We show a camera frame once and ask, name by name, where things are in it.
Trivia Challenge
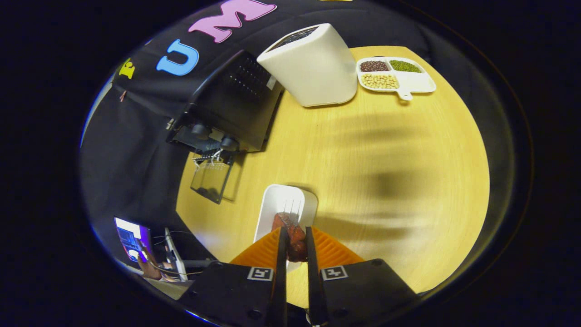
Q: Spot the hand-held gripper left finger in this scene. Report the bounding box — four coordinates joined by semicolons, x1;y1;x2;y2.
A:
177;226;289;327

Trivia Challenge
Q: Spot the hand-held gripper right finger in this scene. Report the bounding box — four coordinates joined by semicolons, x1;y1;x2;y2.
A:
305;226;420;327

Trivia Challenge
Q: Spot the red-brown meat slice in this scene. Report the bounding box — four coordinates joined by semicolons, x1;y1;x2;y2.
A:
271;212;308;263

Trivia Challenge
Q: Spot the black toaster oven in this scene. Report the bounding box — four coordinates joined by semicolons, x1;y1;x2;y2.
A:
166;49;286;205

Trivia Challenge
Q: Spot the white bread toaster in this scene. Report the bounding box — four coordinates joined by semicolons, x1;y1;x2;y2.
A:
256;23;358;108

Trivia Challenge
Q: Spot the white ribbed plate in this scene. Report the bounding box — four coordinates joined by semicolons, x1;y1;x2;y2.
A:
253;184;318;273

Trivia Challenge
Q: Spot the white stand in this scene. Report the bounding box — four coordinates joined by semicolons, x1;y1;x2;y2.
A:
163;227;189;282

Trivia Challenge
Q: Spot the computer monitor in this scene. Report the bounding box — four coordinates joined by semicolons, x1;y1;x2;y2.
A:
113;217;153;264

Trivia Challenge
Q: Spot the divided white plate with beans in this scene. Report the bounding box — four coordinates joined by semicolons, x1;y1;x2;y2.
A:
356;56;437;101

